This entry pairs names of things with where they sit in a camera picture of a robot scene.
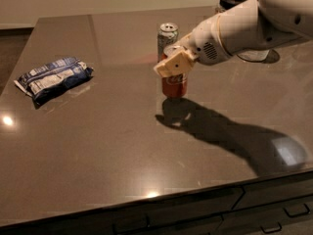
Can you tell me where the black drawer handle right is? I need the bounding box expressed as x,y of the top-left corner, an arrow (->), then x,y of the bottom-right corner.
284,204 -> 311,218

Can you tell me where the black drawer handle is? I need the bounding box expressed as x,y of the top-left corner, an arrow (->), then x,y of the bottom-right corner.
112,215 -> 150,235
260,222 -> 283,235
284,204 -> 311,218

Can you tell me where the white green 7up can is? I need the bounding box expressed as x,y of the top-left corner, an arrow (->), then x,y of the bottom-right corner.
157,23 -> 178,55

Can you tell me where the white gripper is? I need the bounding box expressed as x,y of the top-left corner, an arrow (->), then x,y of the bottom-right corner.
154,15 -> 232,78

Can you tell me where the black drawer handle left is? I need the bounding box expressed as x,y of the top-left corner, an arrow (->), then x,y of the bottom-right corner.
112,215 -> 150,235

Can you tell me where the clear plastic cup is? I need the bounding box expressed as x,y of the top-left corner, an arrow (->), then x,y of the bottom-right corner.
238,50 -> 269,63

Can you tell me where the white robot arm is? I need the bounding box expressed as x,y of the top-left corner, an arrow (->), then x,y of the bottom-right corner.
155,0 -> 313,77

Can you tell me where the dark drawer cabinet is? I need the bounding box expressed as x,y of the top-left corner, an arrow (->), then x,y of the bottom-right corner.
0,170 -> 313,235

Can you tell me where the blue chip bag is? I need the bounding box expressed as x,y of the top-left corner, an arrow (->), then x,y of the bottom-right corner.
14,57 -> 93,106

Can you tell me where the black drawer handle middle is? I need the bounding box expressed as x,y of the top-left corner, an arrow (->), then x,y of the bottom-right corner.
260,222 -> 283,235

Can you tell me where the red coke can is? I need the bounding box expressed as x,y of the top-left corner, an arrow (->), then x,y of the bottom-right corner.
161,45 -> 188,98

